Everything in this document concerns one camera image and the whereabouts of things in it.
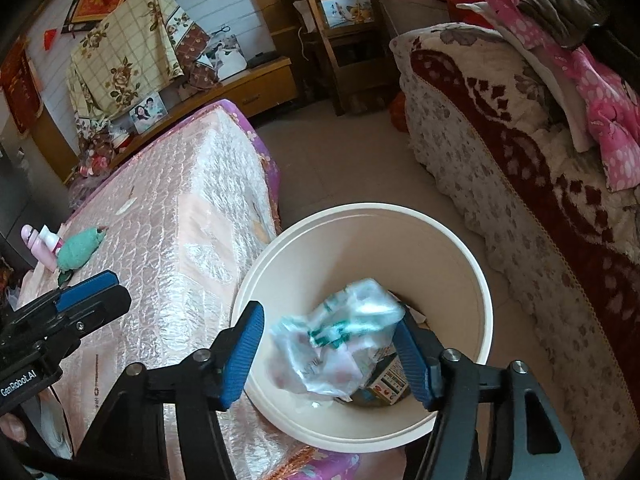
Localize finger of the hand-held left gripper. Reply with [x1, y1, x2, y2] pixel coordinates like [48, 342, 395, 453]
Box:
[60, 285, 132, 343]
[30, 270, 119, 313]

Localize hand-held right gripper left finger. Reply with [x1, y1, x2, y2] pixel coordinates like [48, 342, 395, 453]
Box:
[82, 301, 266, 480]

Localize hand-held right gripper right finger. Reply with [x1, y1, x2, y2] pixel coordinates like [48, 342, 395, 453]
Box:
[395, 307, 586, 480]

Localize clear plastic bag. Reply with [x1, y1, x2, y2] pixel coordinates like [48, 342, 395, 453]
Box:
[269, 278, 407, 397]

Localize white plastic bucket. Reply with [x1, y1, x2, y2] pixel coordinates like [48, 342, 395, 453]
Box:
[230, 203, 493, 456]

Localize person's left hand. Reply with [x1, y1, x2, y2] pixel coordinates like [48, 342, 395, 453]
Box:
[0, 402, 28, 445]

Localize green knitted cloth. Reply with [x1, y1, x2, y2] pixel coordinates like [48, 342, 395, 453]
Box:
[54, 226, 108, 281]

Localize white bottle with pink label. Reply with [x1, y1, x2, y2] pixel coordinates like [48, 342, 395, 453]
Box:
[39, 226, 65, 256]

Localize red artificial flowers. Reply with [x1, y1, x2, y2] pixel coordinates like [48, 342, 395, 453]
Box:
[77, 152, 111, 178]

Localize grey refrigerator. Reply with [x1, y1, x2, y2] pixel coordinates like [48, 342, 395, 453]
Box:
[0, 110, 31, 256]

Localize framed couple photo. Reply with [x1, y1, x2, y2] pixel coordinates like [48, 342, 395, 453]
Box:
[129, 91, 167, 134]

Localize floral covered sofa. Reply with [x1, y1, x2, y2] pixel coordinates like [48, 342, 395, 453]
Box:
[390, 22, 640, 480]

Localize yellow floral checked cloth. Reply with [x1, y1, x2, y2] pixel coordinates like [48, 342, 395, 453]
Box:
[67, 0, 221, 121]

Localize red cloth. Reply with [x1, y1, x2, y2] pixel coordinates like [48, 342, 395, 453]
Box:
[390, 92, 408, 133]

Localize wooden low cabinet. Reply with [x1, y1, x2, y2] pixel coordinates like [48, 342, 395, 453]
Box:
[65, 55, 296, 186]

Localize large wedding photo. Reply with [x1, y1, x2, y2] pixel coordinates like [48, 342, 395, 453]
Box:
[205, 35, 248, 81]

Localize dark wooden chair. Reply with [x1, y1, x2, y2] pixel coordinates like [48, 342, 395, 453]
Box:
[280, 0, 401, 116]

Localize pink dotted clothing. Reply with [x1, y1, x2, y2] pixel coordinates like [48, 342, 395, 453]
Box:
[467, 0, 640, 191]

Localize printed box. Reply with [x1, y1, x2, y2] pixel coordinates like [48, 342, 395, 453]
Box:
[320, 0, 376, 28]

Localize dark grey cloth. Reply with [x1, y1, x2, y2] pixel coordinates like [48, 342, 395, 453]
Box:
[517, 0, 608, 51]

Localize dark red wall scroll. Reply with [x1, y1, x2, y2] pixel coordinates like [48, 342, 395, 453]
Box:
[0, 40, 45, 136]

